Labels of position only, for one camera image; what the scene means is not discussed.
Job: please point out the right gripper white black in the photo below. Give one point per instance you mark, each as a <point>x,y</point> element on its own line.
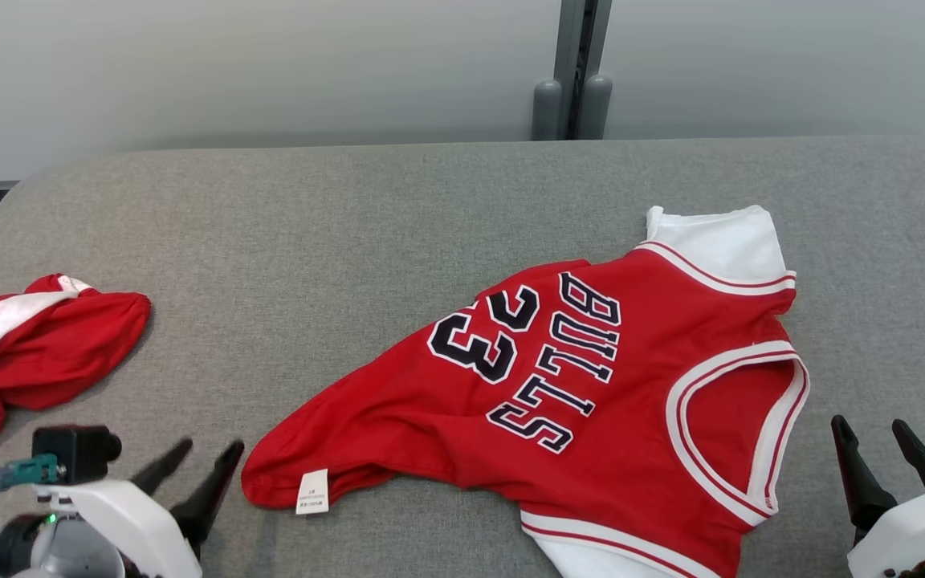
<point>920,526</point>

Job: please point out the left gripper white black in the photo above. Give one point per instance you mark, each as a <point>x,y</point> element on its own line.
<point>133,530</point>

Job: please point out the red Bulls basketball shorts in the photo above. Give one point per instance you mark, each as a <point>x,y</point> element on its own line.
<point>37,353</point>

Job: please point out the red Bulls basketball jersey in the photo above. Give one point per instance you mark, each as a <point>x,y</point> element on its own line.
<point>607,449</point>

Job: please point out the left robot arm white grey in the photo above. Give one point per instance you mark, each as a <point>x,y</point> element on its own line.
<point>69,554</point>

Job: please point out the grey rounded partition foot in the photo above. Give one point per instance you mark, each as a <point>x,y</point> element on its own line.
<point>595,106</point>
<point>546,108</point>

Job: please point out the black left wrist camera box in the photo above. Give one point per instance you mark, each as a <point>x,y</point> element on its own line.
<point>73,451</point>

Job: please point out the grey slotted partition post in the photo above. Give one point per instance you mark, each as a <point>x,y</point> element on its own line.
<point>583,40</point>

